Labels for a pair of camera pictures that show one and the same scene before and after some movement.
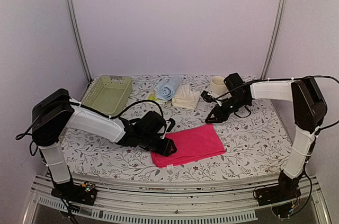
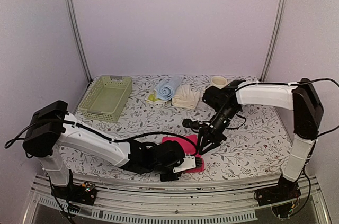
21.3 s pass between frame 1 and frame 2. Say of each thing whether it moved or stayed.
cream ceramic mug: stayed
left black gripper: moved
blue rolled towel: stayed
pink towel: moved
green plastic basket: stayed
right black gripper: moved
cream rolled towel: stayed
